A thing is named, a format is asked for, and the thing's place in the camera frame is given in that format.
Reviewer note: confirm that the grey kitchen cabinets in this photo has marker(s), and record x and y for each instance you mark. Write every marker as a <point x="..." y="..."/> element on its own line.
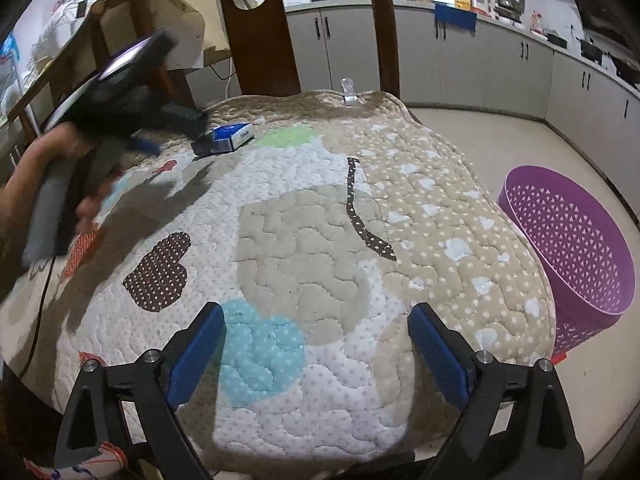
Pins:
<point x="500" y="75"/>

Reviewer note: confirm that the clear tablecloth clip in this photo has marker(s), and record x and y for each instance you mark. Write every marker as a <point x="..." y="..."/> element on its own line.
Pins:
<point x="350" y="95"/>

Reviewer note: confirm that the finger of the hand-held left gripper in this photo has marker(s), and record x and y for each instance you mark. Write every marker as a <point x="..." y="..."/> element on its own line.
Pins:
<point x="145" y="146"/>
<point x="185" y="119"/>

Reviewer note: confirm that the wooden chair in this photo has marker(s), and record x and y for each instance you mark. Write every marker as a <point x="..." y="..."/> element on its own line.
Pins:
<point x="260" y="45"/>
<point x="140" y="20"/>

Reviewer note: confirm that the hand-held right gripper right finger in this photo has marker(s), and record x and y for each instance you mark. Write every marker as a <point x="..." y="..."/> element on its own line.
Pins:
<point x="440" y="355"/>

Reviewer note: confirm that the purple perforated plastic basket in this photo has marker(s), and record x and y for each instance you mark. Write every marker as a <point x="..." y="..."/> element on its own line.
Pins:
<point x="565" y="240"/>

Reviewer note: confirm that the blue hanging cloth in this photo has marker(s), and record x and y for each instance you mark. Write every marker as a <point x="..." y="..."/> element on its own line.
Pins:
<point x="455" y="17"/>

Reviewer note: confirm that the person's left hand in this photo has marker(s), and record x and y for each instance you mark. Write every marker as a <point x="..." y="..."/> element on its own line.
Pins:
<point x="60" y="155"/>

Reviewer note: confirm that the person's patterned clothing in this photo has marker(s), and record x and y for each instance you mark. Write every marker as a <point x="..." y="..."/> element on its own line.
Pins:
<point x="80" y="465"/>

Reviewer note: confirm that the blue white box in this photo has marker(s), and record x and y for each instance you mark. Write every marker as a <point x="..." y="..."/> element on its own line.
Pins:
<point x="232" y="134"/>

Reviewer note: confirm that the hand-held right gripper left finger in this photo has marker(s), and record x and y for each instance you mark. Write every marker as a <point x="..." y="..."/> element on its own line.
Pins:
<point x="197" y="355"/>

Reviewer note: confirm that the quilted patchwork table cover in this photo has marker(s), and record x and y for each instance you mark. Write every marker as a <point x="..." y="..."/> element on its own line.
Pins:
<point x="310" y="240"/>

